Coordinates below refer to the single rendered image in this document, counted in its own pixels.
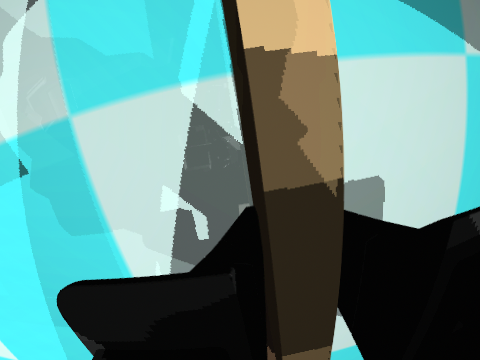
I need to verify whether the long brown wooden rail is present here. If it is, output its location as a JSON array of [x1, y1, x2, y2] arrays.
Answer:
[[221, 0, 344, 360]]

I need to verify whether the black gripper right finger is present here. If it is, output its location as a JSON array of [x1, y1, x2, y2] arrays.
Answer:
[[337, 207, 480, 360]]

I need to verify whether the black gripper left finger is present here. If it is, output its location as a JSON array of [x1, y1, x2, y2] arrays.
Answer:
[[56, 205, 268, 360]]

